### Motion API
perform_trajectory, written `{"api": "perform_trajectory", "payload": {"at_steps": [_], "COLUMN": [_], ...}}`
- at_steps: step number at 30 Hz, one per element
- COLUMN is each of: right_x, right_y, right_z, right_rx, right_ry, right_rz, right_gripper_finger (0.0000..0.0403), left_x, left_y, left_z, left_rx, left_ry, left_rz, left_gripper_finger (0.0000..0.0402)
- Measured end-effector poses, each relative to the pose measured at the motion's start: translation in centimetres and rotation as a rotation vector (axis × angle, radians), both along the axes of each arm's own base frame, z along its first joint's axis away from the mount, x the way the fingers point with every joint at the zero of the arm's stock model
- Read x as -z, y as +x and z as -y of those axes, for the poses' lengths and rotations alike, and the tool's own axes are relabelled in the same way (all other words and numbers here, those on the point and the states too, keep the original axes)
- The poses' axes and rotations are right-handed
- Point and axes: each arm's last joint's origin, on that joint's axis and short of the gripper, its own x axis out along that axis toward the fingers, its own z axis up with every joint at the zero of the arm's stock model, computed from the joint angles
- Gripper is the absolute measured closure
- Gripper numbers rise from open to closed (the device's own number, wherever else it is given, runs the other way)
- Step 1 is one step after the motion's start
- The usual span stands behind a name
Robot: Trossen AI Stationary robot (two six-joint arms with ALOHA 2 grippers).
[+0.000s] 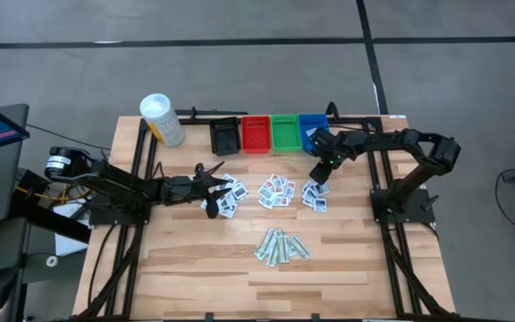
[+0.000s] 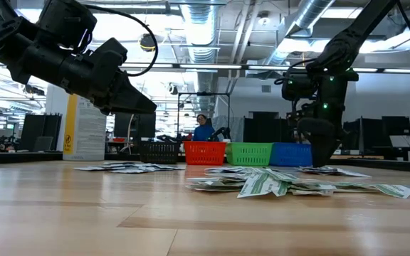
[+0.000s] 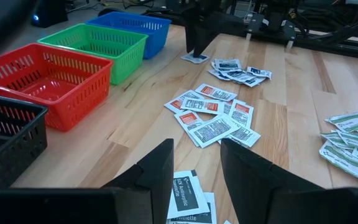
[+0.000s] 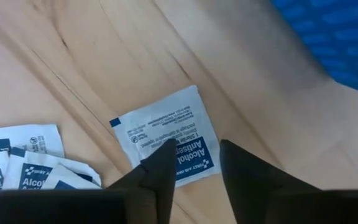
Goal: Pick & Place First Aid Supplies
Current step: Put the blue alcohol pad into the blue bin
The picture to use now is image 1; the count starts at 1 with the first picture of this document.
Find white paper sheet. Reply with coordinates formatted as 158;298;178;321
54;199;92;258

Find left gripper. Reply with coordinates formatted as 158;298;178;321
164;175;234;220

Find grey side desk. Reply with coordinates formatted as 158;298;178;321
0;218;84;322

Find blue plastic basket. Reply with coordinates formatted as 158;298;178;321
298;113;330;153

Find yellow cable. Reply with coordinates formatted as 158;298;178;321
14;183;91;203

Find black cart beam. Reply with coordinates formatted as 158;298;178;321
11;168;92;245

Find black plastic basket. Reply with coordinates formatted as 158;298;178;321
209;116;242;157

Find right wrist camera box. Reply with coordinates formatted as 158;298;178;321
309;128;333;148

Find green plastic basket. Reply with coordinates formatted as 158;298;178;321
270;114;304;154

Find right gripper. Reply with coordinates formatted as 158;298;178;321
309;145;352;186

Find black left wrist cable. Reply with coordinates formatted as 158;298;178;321
197;160;226;180

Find black under-table cable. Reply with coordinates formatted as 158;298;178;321
86;223;120;309

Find red plastic basket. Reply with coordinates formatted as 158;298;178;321
241;114;273;155

